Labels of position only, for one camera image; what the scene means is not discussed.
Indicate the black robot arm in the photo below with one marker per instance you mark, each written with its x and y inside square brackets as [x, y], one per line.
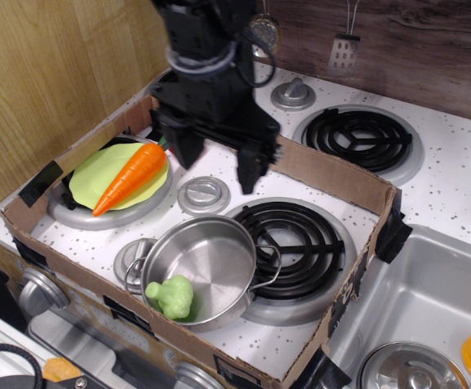
[210, 38]

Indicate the centre silver stove knob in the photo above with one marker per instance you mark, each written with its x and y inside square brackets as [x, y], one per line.
[203, 195]

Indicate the steel pot lid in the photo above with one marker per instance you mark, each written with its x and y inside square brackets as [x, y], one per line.
[409, 365]

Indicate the steel sink basin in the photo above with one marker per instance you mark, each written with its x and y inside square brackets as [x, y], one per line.
[423, 296]

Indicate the oven knob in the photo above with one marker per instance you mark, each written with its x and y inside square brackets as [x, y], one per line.
[189, 376]
[40, 294]

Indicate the hanging metal strainer ladle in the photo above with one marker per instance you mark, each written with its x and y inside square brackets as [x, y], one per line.
[266, 28]

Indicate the hanging metal spatula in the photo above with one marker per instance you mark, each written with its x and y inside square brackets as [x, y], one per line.
[343, 58]

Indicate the green toy broccoli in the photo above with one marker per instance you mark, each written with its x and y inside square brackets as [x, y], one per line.
[174, 296]

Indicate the steel pot with handles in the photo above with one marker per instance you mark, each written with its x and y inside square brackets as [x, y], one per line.
[221, 261]

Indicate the back silver stove knob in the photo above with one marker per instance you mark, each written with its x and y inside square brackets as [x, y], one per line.
[293, 96]

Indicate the orange toy carrot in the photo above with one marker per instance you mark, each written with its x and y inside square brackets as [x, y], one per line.
[141, 168]

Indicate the light green plate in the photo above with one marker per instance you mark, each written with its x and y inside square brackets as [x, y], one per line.
[89, 180]

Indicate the front left stove burner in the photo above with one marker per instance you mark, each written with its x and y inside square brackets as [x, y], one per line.
[65, 210]

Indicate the silver stove knob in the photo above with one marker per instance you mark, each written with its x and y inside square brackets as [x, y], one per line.
[293, 96]
[203, 195]
[129, 261]

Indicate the front right stove burner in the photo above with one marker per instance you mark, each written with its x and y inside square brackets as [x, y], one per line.
[303, 254]

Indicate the front silver stove knob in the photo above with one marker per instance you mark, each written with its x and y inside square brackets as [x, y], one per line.
[129, 261]

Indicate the cardboard fence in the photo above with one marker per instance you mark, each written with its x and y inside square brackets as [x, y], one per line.
[299, 165]

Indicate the left oven front knob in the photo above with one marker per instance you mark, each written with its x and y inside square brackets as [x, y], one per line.
[40, 294]

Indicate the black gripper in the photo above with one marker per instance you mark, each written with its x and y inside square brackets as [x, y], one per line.
[222, 109]

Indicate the orange toy piece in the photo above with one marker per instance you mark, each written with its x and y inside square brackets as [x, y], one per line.
[59, 369]

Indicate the right oven front knob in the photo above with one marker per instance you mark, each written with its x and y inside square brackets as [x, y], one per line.
[189, 376]

